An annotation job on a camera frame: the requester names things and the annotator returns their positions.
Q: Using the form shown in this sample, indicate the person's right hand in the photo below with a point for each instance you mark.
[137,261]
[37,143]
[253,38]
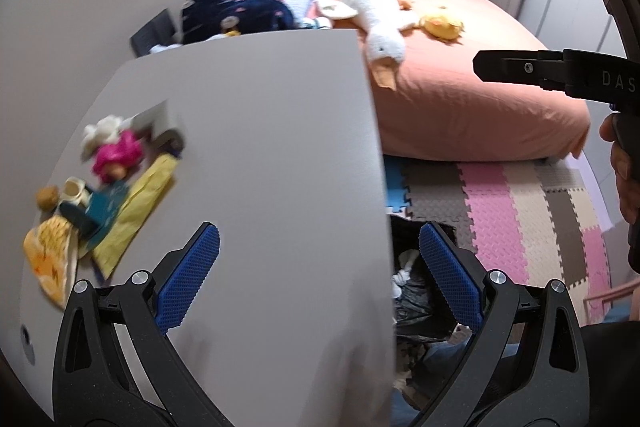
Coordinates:
[620,167]

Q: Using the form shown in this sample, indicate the white crumpled tissue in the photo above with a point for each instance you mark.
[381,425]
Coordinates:
[401,279]

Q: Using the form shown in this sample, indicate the black trash bag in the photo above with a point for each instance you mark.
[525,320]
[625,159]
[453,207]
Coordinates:
[407,247]

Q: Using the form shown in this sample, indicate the yellow duck plush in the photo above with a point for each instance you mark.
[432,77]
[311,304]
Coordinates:
[441,24]

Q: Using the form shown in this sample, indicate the small black packet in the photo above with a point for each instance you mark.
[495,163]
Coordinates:
[75,217]

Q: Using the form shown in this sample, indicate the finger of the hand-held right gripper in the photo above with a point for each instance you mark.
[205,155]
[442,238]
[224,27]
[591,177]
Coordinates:
[515,67]

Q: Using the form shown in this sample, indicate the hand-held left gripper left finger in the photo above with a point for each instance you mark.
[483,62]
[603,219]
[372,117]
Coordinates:
[192,272]

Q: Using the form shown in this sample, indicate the teal packet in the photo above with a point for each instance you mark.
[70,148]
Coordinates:
[107,204]

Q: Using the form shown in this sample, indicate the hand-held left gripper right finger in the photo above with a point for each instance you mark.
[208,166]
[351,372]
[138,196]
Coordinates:
[447,272]

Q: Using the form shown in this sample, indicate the small white cup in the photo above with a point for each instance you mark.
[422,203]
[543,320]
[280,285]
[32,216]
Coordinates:
[74,189]

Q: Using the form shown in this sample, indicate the navy printed blanket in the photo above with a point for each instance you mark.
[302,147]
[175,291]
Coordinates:
[235,14]

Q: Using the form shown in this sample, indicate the small white box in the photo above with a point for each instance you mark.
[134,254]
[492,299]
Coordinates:
[157,117]

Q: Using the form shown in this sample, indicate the white tissue wad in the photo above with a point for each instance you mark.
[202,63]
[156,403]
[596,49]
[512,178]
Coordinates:
[102,129]

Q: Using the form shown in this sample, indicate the yellow orange snack packet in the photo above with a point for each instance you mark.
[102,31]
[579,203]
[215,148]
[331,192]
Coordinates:
[50,262]

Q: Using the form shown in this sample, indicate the white goose plush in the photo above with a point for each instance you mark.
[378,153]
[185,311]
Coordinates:
[380,17]

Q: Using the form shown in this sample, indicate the brown potato toy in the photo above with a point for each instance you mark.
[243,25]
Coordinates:
[47,198]

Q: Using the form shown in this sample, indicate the coloured foam puzzle mat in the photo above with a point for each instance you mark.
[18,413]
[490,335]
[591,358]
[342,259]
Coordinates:
[500,217]

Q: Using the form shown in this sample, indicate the bed with salmon bedspread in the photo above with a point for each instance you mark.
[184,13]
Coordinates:
[475,117]

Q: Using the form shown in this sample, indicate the pink haired doll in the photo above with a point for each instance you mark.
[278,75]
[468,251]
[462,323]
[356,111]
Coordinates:
[117,157]

